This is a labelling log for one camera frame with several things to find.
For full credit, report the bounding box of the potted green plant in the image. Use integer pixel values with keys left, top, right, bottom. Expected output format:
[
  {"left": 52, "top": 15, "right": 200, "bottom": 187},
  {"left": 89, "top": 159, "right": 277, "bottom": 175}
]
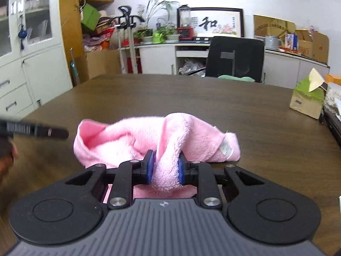
[{"left": 133, "top": 0, "right": 179, "bottom": 44}]

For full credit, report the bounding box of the green paper bag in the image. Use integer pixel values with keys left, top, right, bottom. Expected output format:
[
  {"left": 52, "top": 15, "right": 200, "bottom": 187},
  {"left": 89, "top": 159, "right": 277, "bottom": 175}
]
[{"left": 80, "top": 3, "right": 101, "bottom": 31}]

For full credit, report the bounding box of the flat cardboard sheet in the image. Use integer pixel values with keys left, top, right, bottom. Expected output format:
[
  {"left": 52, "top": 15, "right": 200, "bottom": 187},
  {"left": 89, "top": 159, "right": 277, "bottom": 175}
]
[{"left": 253, "top": 15, "right": 296, "bottom": 38}]

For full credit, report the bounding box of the framed calligraphy picture with flowers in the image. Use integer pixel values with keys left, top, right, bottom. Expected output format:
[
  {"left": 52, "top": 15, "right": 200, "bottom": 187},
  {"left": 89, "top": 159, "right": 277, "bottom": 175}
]
[{"left": 190, "top": 7, "right": 244, "bottom": 38}]

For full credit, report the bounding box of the white low cabinet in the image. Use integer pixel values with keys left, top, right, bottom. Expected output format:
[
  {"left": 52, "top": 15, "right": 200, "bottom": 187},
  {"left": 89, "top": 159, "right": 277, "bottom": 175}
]
[{"left": 133, "top": 41, "right": 331, "bottom": 90}]

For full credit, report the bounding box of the red blender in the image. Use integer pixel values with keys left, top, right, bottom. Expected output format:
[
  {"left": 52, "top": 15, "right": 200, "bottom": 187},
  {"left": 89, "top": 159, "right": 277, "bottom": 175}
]
[{"left": 178, "top": 5, "right": 194, "bottom": 41}]

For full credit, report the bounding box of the black chair headrest part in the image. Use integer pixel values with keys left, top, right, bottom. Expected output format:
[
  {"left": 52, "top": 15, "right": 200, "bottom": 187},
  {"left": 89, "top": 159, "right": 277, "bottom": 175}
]
[{"left": 113, "top": 6, "right": 145, "bottom": 29}]

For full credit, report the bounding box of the black office chair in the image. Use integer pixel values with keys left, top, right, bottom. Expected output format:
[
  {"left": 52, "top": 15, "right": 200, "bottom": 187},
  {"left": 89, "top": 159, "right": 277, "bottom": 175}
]
[{"left": 205, "top": 36, "right": 265, "bottom": 83}]

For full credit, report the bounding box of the white plastic bag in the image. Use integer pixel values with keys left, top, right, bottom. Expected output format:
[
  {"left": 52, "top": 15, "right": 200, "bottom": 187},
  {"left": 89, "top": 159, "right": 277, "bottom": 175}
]
[{"left": 179, "top": 58, "right": 206, "bottom": 77}]

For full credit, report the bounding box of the green tissue box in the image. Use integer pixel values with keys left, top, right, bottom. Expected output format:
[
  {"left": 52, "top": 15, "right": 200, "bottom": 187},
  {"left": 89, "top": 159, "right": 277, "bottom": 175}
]
[{"left": 289, "top": 68, "right": 326, "bottom": 120}]

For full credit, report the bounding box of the open cardboard box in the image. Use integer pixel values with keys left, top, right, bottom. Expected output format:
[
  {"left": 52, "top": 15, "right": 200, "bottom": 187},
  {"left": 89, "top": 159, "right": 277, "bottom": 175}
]
[{"left": 296, "top": 29, "right": 329, "bottom": 64}]

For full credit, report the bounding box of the person's left hand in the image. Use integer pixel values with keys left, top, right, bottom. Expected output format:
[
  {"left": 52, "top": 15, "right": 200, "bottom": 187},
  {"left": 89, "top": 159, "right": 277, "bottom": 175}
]
[{"left": 0, "top": 136, "right": 18, "bottom": 182}]

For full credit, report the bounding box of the pink terry towel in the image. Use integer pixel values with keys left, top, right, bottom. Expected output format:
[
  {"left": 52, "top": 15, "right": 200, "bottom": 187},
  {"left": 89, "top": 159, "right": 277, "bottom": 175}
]
[{"left": 73, "top": 113, "right": 240, "bottom": 199}]

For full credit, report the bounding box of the clear box of cotton swabs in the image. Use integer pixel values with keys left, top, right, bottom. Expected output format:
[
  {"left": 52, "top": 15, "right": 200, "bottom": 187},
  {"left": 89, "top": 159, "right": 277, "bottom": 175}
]
[{"left": 324, "top": 83, "right": 341, "bottom": 117}]

